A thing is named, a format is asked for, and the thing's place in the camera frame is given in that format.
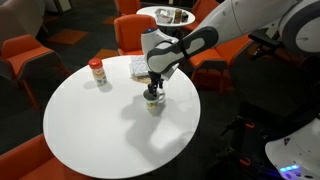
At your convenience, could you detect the orange armchair at side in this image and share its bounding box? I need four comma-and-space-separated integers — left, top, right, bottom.
0, 34, 70, 110

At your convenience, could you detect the dark jar on far table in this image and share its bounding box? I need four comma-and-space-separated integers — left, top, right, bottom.
173, 9, 182, 24

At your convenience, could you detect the black robot cart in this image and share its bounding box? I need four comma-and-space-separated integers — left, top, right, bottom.
203, 102, 320, 180

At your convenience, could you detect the wooden stirrer sticks pile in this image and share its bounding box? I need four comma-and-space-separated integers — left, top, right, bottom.
131, 76, 151, 84

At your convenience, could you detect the round white main table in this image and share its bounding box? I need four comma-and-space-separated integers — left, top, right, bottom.
43, 56, 200, 179

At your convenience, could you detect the orange chair far back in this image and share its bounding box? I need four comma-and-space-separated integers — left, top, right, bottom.
115, 0, 141, 16

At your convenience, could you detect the white ceramic mug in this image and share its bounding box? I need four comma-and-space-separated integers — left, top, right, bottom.
143, 90, 165, 109

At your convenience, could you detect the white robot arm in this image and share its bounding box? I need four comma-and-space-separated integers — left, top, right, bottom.
141, 0, 320, 96

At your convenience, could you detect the small round white table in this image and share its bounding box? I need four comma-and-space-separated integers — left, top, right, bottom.
137, 6, 195, 27

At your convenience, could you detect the orange chair near corner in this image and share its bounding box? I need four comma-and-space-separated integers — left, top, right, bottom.
0, 134, 93, 180

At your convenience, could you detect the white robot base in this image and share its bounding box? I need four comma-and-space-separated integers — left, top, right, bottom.
265, 117, 320, 180

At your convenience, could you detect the orange chair beside arm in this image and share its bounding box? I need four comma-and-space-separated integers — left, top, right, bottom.
189, 35, 252, 93

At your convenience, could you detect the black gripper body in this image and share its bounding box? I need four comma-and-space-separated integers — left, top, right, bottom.
148, 71, 163, 89

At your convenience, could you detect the white coffee stirrer box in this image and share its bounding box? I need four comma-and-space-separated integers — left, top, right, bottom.
129, 55, 148, 77

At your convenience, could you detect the red-lidded creamer jar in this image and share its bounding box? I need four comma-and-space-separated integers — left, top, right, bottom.
88, 58, 107, 86

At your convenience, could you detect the orange chair behind table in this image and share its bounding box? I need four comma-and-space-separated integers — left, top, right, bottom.
114, 14, 157, 55

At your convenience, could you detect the silver packet on far table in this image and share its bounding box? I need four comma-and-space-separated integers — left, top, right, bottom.
155, 9, 174, 24

